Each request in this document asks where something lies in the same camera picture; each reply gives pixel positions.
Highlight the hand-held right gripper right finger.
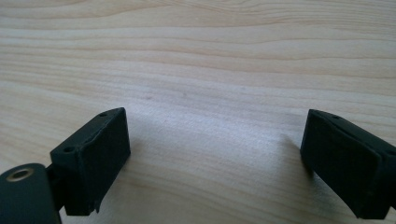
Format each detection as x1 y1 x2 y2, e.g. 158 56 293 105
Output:
300 108 396 220

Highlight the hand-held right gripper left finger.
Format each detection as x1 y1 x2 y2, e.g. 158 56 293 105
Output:
49 106 132 217

